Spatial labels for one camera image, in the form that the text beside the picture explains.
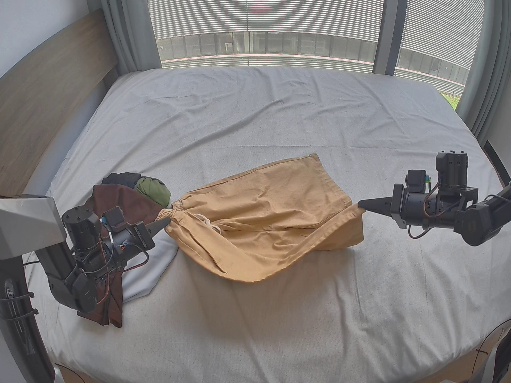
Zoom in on dark grey garment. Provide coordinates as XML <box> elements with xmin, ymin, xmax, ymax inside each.
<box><xmin>102</xmin><ymin>172</ymin><xmax>142</xmax><ymax>188</ymax></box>

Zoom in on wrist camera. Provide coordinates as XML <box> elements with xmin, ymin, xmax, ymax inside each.
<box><xmin>101</xmin><ymin>207</ymin><xmax>125</xmax><ymax>229</ymax></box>
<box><xmin>405</xmin><ymin>169</ymin><xmax>428</xmax><ymax>194</ymax></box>

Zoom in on bed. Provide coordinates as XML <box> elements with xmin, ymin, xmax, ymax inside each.
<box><xmin>0</xmin><ymin>8</ymin><xmax>511</xmax><ymax>383</ymax></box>

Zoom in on green garment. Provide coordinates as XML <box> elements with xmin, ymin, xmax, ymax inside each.
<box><xmin>134</xmin><ymin>177</ymin><xmax>172</xmax><ymax>208</ymax></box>

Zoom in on grey-green curtain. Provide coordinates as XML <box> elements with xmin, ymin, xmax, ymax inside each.
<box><xmin>83</xmin><ymin>0</ymin><xmax>162</xmax><ymax>77</ymax></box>
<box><xmin>455</xmin><ymin>0</ymin><xmax>511</xmax><ymax>147</ymax></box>

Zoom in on pale grey garment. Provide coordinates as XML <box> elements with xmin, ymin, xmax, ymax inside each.
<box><xmin>122</xmin><ymin>234</ymin><xmax>178</xmax><ymax>304</ymax></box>

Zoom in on window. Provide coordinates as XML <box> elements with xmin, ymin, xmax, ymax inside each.
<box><xmin>143</xmin><ymin>0</ymin><xmax>487</xmax><ymax>109</ymax></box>

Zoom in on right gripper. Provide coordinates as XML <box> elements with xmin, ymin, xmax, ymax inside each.
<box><xmin>391</xmin><ymin>183</ymin><xmax>435</xmax><ymax>230</ymax></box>

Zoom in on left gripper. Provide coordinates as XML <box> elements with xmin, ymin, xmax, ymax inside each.
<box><xmin>115</xmin><ymin>222</ymin><xmax>156</xmax><ymax>260</ymax></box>

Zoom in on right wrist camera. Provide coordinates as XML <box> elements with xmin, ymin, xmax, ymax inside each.
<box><xmin>405</xmin><ymin>169</ymin><xmax>428</xmax><ymax>194</ymax></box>

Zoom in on tan shorts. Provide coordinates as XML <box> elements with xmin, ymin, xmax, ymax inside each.
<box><xmin>159</xmin><ymin>154</ymin><xmax>365</xmax><ymax>283</ymax></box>

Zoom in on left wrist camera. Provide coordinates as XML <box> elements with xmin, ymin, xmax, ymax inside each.
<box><xmin>101</xmin><ymin>207</ymin><xmax>125</xmax><ymax>229</ymax></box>

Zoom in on brown garment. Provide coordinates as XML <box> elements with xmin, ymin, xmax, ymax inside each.
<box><xmin>76</xmin><ymin>184</ymin><xmax>166</xmax><ymax>328</ymax></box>

